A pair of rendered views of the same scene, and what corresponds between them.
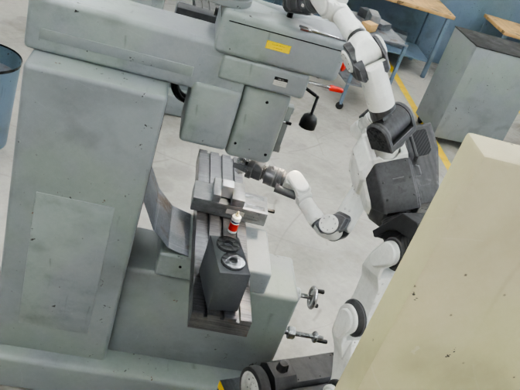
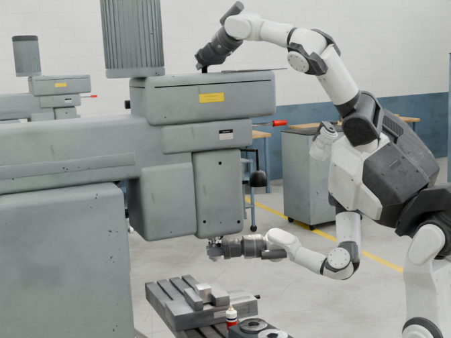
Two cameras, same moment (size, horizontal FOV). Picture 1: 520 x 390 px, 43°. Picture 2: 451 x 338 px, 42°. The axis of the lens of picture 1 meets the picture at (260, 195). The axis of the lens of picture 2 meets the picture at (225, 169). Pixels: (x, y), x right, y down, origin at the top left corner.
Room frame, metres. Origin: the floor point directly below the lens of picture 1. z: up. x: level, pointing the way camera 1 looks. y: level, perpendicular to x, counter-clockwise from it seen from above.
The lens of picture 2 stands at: (0.31, 0.38, 1.92)
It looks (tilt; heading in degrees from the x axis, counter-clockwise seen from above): 10 degrees down; 351
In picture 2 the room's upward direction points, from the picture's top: 3 degrees counter-clockwise
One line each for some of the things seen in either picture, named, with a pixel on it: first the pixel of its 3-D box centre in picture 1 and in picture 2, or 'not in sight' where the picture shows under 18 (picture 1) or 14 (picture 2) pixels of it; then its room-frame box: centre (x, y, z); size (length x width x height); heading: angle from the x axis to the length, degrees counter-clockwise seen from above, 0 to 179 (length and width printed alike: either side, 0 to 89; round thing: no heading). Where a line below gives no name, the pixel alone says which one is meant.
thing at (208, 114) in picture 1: (210, 104); (160, 195); (2.37, 0.31, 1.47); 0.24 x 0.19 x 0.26; 13
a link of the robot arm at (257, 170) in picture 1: (261, 172); (238, 248); (2.40, 0.02, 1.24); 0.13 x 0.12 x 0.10; 175
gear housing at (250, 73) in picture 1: (262, 65); (196, 133); (2.40, 0.16, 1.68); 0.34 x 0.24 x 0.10; 103
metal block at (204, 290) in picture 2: (227, 189); (203, 293); (2.56, 0.15, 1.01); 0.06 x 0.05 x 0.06; 11
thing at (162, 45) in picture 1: (142, 39); (66, 151); (2.30, 0.60, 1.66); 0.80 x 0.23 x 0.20; 103
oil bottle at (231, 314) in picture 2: (235, 221); (231, 318); (2.41, 0.06, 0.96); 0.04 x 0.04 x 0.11
